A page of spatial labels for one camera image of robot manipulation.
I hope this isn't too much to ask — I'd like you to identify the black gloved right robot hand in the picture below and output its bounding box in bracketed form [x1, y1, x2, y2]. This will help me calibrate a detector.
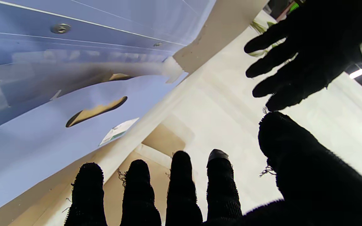
[64, 111, 362, 226]

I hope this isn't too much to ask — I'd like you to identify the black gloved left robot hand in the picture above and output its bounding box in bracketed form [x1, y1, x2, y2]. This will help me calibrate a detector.
[244, 0, 362, 112]

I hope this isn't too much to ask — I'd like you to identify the green leafy tall plant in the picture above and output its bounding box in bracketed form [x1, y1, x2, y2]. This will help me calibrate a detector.
[250, 19, 287, 57]

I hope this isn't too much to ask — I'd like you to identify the white label sticker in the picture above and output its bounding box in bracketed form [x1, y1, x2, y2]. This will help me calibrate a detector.
[99, 118, 140, 147]

